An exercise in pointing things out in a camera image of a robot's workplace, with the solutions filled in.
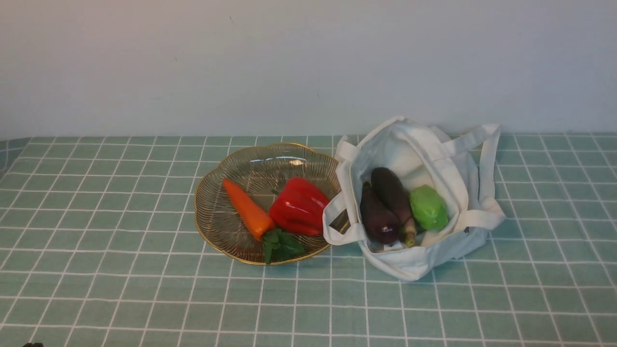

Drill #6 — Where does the long purple eggplant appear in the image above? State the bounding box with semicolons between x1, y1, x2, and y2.
371;167;418;248

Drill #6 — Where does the white cloth tote bag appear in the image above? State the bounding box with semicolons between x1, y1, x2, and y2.
322;117;505;282

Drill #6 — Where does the red bell pepper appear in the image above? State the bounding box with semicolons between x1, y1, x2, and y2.
268;176;330;237

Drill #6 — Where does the gold-rimmed glass plate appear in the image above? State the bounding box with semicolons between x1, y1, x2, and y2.
194;143;341;266

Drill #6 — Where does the orange carrot with leaves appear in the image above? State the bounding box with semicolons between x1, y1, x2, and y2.
222;179;306;265

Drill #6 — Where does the short dark purple eggplant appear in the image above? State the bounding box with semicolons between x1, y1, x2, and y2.
360;182;401;245

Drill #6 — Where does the green pepper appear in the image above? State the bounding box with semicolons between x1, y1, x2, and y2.
409;185;449;230

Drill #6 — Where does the green checkered tablecloth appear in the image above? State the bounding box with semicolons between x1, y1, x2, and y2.
0;133;617;347

